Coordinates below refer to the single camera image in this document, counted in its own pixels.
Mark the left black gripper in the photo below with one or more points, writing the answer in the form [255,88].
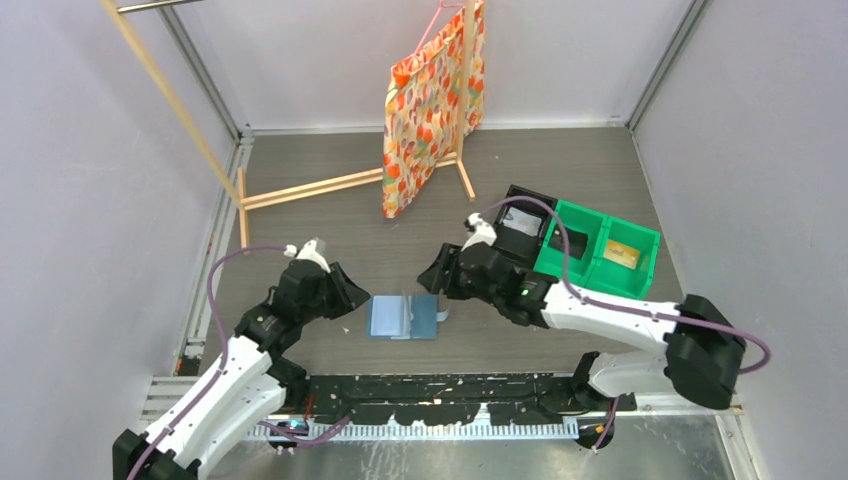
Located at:
[349,296]

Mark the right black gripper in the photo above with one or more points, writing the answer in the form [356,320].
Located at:
[436,279]

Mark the blue leather card holder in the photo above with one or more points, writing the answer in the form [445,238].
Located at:
[405,317]

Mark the white card with stripe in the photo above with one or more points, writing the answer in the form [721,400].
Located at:
[522,221]

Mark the dark credit card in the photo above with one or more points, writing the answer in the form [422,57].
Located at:
[577,243]

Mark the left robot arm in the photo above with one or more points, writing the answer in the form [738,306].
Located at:
[249,381]

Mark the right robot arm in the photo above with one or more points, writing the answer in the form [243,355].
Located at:
[686,348]

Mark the gold card in bin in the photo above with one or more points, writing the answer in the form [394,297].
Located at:
[621,254]

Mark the black plastic bin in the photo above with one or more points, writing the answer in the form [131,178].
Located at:
[522,250]

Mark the wooden clothes rack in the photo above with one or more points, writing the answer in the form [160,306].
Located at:
[233,184]

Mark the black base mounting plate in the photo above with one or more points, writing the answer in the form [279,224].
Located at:
[442,399]

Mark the green plastic bin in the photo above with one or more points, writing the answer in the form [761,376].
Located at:
[593,271]

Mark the floral orange fabric bag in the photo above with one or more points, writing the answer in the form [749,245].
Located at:
[435,99]

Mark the pink clothes hanger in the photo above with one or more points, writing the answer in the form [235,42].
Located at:
[442,15]

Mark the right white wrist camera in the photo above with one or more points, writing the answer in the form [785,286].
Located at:
[479,231]

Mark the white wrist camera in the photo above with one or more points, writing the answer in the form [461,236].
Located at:
[313,250]
[479,231]

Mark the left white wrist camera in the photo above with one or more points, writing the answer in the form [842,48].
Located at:
[313,250]

